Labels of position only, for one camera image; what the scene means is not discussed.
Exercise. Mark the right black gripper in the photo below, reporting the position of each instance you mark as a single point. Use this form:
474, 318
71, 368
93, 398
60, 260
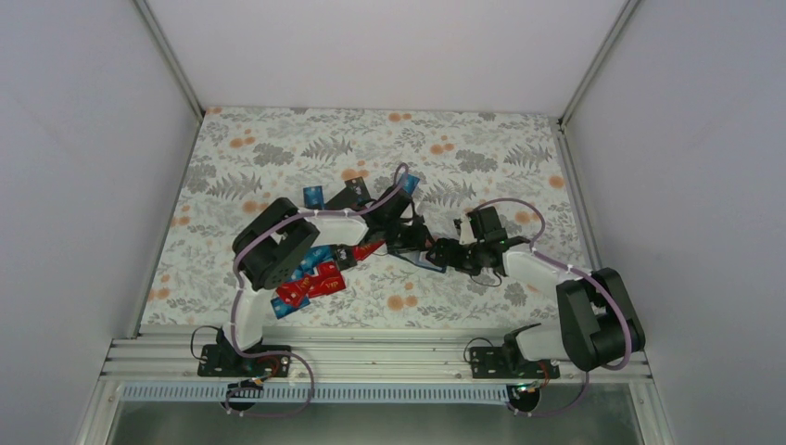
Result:
450, 260

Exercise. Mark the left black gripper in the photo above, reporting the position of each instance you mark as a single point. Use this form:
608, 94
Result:
416, 238

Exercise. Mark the red vip card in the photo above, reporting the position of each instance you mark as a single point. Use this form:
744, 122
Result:
326, 280
362, 252

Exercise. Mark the dark blue card holder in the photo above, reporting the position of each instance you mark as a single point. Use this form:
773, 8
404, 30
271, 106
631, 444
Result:
416, 258

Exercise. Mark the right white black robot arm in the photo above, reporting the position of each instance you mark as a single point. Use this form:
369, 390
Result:
597, 325

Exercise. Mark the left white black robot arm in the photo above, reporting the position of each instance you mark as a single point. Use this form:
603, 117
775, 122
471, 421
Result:
274, 244

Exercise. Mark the black card top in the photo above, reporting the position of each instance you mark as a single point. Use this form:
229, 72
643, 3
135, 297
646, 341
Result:
357, 187

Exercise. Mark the light blue card far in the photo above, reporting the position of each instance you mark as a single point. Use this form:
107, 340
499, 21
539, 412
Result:
409, 183

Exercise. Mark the blue card left pile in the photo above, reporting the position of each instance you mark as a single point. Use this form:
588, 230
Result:
312, 259

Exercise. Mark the blue card upper left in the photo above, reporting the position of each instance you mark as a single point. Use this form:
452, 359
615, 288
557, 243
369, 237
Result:
313, 197

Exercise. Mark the red VIP card front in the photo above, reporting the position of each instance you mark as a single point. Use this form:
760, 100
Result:
326, 280

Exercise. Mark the red card left pile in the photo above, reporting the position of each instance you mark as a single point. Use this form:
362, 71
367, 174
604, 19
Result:
295, 294

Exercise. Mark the blue card front bottom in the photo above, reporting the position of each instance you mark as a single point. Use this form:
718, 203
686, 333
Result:
282, 309

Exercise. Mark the floral patterned table mat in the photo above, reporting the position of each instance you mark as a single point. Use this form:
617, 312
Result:
245, 158

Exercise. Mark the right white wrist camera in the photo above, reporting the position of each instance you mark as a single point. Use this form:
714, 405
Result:
465, 230

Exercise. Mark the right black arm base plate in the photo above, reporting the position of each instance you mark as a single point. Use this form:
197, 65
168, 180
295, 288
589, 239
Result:
494, 363

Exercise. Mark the perforated grey cable duct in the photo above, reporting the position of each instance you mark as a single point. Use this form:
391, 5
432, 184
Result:
492, 394

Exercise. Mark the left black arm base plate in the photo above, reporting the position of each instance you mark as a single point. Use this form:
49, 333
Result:
221, 360

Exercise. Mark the aluminium mounting rail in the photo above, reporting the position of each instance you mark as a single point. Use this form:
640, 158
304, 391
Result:
336, 355

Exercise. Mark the right aluminium frame post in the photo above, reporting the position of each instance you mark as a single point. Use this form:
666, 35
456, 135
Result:
609, 42

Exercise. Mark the aluminium corner frame post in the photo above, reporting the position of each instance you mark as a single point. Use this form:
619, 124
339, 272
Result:
166, 50

